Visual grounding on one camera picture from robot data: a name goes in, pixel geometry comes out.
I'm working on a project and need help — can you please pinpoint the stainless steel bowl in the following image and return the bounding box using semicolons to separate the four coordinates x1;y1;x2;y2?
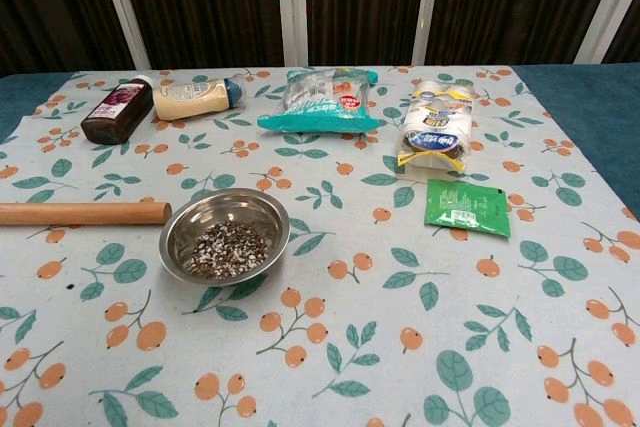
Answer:
158;188;292;288

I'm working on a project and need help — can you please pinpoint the teal clear snack bag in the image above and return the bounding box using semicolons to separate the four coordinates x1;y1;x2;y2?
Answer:
256;67;389;135

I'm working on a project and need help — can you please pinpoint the pack of white rolls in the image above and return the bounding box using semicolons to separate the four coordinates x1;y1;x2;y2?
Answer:
397;79;482;171

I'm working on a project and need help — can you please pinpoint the green sachet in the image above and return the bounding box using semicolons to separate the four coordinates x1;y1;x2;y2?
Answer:
423;178;513;239

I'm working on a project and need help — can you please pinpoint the cream sauce squeeze bottle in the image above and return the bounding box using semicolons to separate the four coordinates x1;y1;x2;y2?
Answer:
151;75;247;122

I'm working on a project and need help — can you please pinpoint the floral fruit print tablecloth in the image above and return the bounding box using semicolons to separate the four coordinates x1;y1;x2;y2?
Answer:
0;65;640;427

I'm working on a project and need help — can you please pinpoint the dark purple juice bottle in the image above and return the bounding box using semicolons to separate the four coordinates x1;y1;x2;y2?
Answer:
80;75;155;145

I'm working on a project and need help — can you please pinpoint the white partition post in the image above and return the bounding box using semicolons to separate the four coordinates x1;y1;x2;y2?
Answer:
412;0;446;66
94;0;153;70
276;0;314;67
574;0;640;64

